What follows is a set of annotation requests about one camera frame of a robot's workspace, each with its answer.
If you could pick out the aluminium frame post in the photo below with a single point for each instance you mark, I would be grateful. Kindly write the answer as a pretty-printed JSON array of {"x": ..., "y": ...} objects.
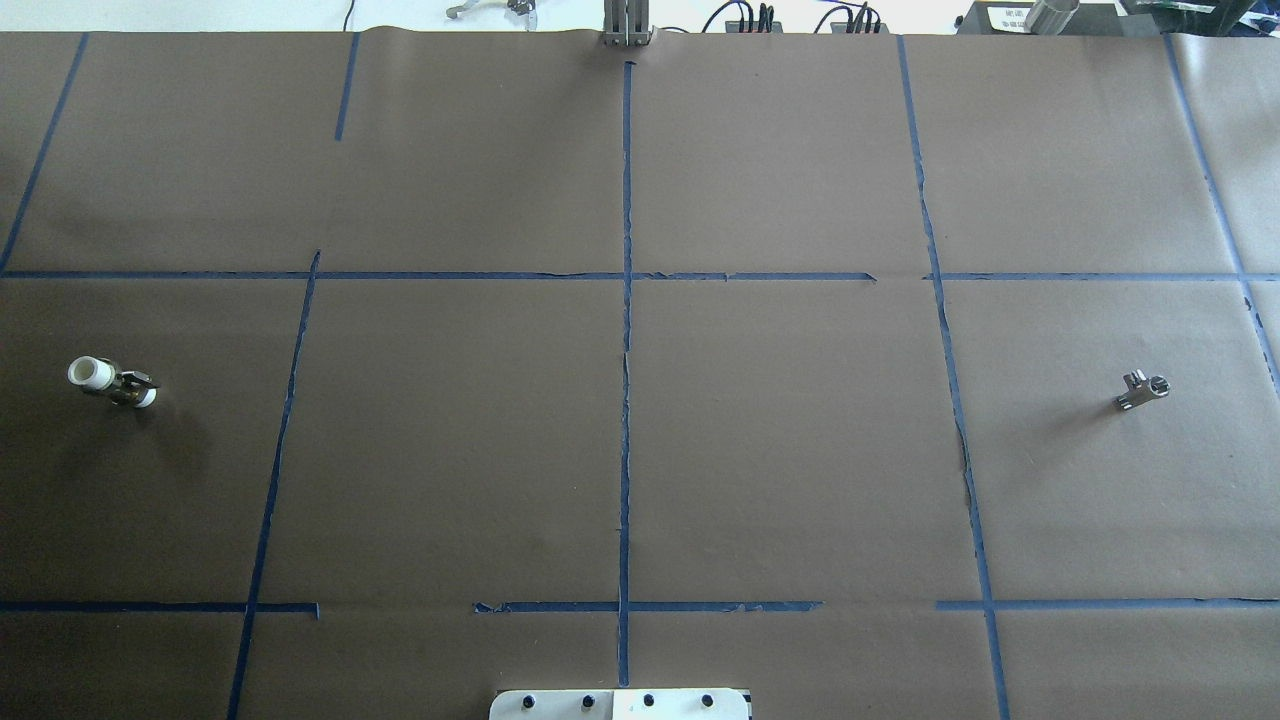
[{"x": 626, "y": 23}]

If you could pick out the white brass PPR valve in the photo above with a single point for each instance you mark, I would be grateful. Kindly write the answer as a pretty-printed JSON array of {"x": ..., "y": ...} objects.
[{"x": 103, "y": 377}]

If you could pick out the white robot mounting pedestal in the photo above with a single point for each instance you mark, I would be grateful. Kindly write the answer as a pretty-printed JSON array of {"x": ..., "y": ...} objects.
[{"x": 623, "y": 703}]

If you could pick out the chrome tee pipe fitting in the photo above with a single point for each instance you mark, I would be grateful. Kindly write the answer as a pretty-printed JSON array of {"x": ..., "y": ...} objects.
[{"x": 1140, "y": 389}]

